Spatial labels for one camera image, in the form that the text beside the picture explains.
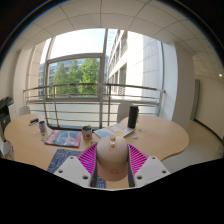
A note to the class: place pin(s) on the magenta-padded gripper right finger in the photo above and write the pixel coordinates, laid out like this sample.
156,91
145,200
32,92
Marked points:
150,169

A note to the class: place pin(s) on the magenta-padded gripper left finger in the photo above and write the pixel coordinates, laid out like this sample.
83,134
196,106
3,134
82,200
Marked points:
73,170

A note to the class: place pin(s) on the beige computer mouse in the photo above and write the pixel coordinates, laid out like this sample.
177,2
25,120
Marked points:
112,158

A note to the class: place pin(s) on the dark blue patterned mouse pad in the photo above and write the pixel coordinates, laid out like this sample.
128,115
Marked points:
61,159

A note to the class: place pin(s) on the red magazine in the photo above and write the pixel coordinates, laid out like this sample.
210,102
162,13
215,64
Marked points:
63,138

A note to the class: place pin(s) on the printed mug with plant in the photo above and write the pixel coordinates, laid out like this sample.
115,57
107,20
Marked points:
87,133

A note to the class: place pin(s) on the light illustrated book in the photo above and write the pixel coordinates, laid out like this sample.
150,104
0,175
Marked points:
115,130

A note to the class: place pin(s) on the patterned drinking cup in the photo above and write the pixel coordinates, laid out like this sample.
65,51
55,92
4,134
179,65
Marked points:
42,127

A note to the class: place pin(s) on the small dark stapler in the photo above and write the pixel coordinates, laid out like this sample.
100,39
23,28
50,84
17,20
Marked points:
34,121

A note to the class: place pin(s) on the white plastic chair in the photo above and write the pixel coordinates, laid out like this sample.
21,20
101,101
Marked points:
5,147
24,110
122,111

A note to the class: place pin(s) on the grey door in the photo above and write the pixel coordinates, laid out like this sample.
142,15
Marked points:
195,100

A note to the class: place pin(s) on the metal balcony railing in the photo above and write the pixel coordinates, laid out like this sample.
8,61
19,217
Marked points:
66,86

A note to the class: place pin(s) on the black printer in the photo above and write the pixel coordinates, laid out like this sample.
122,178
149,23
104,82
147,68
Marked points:
5,115

